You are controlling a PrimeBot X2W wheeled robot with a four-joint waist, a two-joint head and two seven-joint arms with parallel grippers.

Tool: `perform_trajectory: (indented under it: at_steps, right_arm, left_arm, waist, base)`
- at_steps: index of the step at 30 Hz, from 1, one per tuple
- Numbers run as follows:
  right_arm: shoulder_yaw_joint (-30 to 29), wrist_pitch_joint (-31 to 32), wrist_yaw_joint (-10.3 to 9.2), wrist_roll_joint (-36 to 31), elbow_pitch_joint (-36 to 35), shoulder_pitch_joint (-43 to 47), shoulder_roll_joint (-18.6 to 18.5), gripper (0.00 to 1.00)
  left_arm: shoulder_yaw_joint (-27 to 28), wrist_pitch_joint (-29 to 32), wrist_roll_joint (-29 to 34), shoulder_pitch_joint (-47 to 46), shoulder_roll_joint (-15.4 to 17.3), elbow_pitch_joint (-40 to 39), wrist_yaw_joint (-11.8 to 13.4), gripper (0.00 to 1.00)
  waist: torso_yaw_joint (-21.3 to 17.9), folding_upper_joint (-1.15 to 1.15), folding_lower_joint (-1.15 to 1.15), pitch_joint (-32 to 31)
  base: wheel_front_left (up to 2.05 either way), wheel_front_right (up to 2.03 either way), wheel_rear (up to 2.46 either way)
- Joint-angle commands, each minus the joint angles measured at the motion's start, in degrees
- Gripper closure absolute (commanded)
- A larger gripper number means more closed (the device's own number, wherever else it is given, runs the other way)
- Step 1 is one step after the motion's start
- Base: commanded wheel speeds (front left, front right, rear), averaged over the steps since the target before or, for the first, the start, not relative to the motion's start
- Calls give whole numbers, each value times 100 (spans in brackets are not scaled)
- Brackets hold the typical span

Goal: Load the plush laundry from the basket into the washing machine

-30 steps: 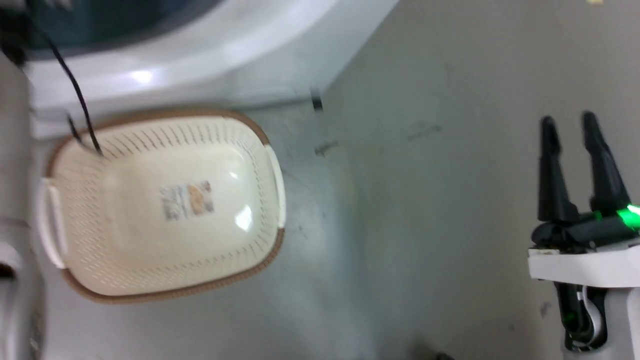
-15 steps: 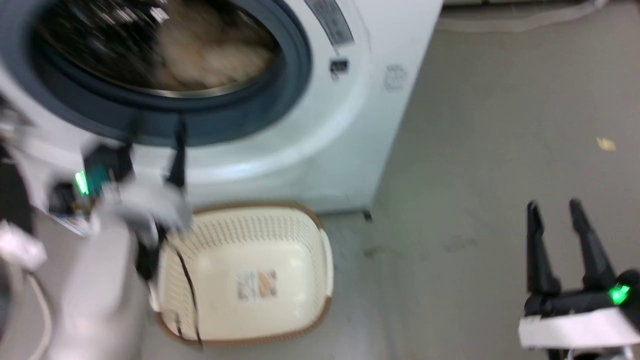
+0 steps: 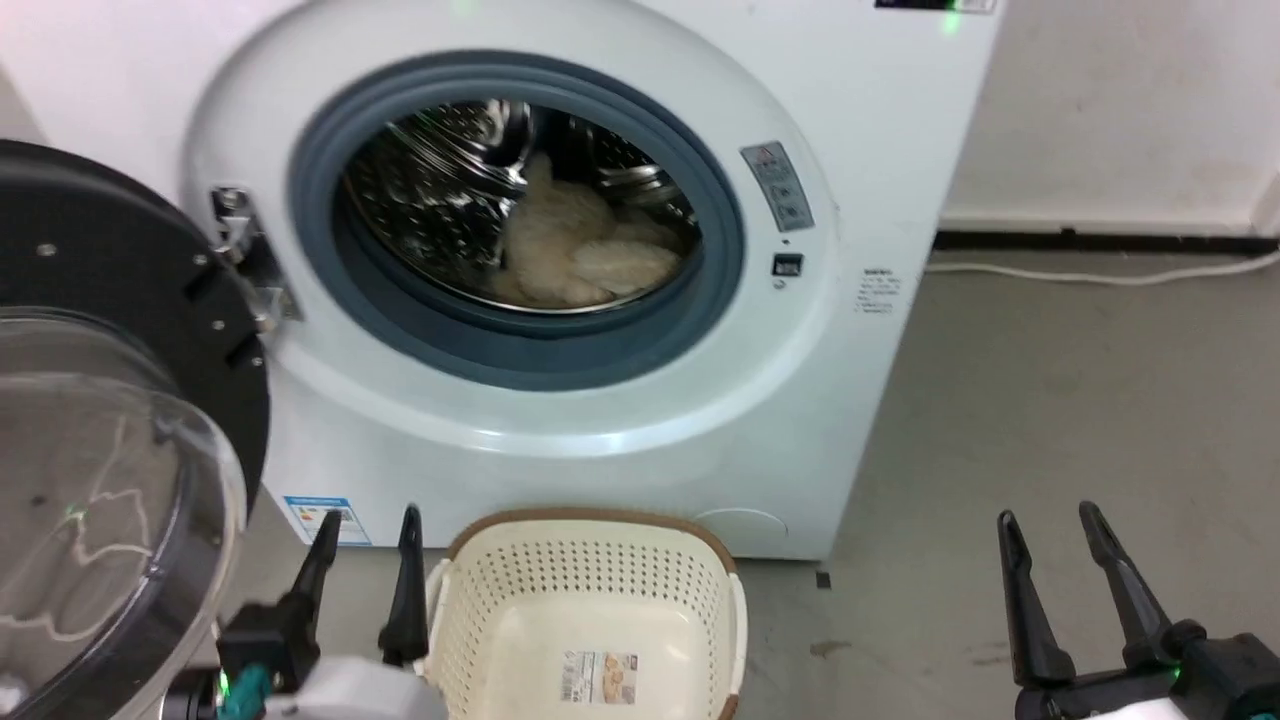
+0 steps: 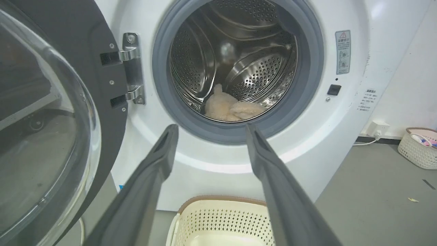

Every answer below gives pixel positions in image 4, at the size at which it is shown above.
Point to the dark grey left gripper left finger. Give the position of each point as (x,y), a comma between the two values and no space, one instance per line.
(136,198)

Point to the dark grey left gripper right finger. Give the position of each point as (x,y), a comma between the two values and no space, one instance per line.
(290,201)

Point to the beige cloth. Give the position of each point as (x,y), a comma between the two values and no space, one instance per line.
(229,107)

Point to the cream perforated laundry basket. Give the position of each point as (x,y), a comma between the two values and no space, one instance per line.
(222,223)

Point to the white front-load washing machine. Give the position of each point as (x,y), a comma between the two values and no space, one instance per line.
(341,119)

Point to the washing machine door with glass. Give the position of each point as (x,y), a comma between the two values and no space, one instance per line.
(51,112)

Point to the small white woven basket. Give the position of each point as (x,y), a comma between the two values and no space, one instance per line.
(417,150)

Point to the colourful items in small basket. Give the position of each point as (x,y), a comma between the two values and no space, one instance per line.
(425,140)

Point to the chrome door hinge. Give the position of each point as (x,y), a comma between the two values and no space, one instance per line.
(133,68)

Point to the grey warning label sticker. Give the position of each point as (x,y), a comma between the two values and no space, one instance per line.
(342,52)

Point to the white wall power socket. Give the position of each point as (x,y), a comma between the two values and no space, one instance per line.
(379,128)

